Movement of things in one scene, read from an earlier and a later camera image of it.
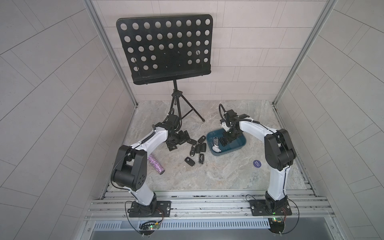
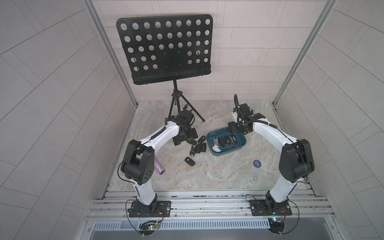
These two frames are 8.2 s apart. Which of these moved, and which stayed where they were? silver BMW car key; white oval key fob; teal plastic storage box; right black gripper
Moved: right black gripper
Stayed: teal plastic storage box; silver BMW car key; white oval key fob
